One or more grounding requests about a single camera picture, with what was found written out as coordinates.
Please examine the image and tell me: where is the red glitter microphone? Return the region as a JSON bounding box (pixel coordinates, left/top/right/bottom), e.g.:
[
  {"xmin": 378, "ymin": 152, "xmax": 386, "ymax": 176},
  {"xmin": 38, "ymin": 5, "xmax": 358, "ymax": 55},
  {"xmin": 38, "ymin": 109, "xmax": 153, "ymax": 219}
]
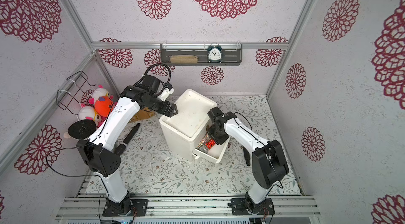
[{"xmin": 204, "ymin": 139, "xmax": 216, "ymax": 150}]

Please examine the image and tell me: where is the white drawer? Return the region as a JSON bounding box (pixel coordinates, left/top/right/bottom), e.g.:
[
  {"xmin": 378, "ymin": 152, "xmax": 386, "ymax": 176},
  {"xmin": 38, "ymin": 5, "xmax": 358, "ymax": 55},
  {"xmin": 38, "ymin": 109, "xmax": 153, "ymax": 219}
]
[{"xmin": 193, "ymin": 137, "xmax": 230, "ymax": 166}]

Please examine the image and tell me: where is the white three-drawer cabinet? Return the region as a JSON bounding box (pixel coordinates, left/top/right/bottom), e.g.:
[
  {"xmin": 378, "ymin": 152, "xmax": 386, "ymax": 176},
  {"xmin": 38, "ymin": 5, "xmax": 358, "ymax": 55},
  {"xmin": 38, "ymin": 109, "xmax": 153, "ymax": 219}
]
[{"xmin": 159, "ymin": 89, "xmax": 217, "ymax": 162}]

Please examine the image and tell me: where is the silver glitter microphone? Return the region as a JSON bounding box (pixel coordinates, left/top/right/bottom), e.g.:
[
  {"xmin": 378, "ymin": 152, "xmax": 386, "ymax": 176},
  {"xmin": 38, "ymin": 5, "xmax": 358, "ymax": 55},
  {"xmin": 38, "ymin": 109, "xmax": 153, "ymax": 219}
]
[{"xmin": 196, "ymin": 133, "xmax": 212, "ymax": 154}]

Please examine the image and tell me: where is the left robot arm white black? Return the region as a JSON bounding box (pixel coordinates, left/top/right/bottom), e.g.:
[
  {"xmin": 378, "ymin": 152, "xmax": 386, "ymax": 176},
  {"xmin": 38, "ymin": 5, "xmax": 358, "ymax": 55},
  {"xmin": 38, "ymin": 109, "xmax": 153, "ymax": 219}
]
[{"xmin": 77, "ymin": 84, "xmax": 178, "ymax": 204}]

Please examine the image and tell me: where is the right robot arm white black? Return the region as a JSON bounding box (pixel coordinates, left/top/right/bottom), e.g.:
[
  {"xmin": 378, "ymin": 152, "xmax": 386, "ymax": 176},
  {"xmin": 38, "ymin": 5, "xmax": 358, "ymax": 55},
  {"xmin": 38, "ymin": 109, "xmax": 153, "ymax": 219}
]
[{"xmin": 207, "ymin": 107, "xmax": 290, "ymax": 207}]

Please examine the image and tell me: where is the brown plush toy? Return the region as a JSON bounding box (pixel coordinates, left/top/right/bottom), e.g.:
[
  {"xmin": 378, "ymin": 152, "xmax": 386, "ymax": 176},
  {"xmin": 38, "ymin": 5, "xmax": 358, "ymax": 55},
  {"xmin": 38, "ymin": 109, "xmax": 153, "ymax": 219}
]
[{"xmin": 129, "ymin": 108, "xmax": 155, "ymax": 123}]

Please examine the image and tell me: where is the orange fish plush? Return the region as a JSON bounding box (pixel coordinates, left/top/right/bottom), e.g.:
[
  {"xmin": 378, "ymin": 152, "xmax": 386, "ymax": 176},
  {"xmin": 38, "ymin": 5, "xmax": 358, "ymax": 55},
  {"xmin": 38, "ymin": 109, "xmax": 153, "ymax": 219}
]
[{"xmin": 94, "ymin": 96, "xmax": 115, "ymax": 117}]

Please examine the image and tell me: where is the pink white plush upper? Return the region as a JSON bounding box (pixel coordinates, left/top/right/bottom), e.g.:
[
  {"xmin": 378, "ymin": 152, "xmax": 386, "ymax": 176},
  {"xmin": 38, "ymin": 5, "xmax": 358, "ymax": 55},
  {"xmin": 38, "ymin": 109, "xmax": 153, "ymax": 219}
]
[{"xmin": 88, "ymin": 85, "xmax": 111, "ymax": 105}]

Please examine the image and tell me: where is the pink white plush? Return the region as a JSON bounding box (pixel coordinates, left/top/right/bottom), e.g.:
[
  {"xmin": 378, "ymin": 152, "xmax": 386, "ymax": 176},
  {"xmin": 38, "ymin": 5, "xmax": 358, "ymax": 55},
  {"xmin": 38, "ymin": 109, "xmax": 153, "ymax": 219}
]
[
  {"xmin": 88, "ymin": 85, "xmax": 111, "ymax": 105},
  {"xmin": 78, "ymin": 104, "xmax": 105, "ymax": 128}
]

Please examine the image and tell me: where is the teal alarm clock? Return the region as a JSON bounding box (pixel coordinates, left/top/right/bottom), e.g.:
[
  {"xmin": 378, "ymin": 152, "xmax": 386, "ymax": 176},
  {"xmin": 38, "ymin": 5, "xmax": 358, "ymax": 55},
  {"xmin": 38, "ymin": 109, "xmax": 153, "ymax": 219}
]
[{"xmin": 207, "ymin": 45, "xmax": 223, "ymax": 63}]

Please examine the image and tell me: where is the pink white plush lower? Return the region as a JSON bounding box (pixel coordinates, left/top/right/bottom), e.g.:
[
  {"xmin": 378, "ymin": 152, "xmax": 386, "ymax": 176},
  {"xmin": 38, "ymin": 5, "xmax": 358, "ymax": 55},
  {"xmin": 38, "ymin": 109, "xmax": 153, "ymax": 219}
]
[{"xmin": 78, "ymin": 104, "xmax": 105, "ymax": 128}]

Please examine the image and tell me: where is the black-haired doll striped shirt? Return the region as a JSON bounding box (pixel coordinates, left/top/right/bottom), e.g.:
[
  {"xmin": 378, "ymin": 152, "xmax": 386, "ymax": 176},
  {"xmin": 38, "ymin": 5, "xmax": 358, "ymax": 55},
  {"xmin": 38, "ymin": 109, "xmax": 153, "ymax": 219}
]
[{"xmin": 63, "ymin": 119, "xmax": 97, "ymax": 140}]

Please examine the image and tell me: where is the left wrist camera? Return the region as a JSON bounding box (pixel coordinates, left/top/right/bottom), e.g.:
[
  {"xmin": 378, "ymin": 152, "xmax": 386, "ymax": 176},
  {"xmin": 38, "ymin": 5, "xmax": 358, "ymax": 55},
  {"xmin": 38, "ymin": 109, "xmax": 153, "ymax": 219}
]
[{"xmin": 137, "ymin": 75, "xmax": 174, "ymax": 101}]

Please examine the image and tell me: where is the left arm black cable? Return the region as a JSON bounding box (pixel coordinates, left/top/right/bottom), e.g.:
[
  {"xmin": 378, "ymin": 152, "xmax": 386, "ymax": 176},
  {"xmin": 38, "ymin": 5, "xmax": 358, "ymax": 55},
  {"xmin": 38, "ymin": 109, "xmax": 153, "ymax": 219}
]
[{"xmin": 45, "ymin": 62, "xmax": 172, "ymax": 179}]

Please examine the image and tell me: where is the grey wall shelf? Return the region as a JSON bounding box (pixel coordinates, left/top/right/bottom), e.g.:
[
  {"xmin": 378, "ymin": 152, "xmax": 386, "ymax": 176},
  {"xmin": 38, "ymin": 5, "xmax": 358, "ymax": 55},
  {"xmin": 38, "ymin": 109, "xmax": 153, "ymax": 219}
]
[{"xmin": 160, "ymin": 42, "xmax": 243, "ymax": 66}]

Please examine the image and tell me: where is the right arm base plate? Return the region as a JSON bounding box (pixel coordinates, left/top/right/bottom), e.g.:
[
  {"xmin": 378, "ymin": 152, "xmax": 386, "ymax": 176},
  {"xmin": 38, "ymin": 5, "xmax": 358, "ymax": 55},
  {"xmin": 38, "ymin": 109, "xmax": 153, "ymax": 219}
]
[{"xmin": 228, "ymin": 198, "xmax": 275, "ymax": 216}]

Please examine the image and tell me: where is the black wire wall basket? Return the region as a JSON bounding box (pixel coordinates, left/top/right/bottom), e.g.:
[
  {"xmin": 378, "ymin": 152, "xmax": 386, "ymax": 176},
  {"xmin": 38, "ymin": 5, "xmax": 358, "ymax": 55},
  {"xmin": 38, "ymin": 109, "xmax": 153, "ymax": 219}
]
[{"xmin": 55, "ymin": 71, "xmax": 96, "ymax": 115}]

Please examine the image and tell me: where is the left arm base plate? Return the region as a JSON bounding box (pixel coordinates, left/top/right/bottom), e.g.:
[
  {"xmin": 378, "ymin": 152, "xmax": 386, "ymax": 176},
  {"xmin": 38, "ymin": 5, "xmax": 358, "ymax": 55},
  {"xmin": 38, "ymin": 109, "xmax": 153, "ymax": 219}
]
[{"xmin": 102, "ymin": 199, "xmax": 149, "ymax": 217}]

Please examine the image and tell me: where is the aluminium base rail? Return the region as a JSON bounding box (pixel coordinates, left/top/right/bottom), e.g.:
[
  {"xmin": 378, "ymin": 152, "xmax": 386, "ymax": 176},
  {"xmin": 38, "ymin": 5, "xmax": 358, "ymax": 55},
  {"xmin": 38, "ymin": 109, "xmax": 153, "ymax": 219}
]
[{"xmin": 56, "ymin": 195, "xmax": 321, "ymax": 220}]

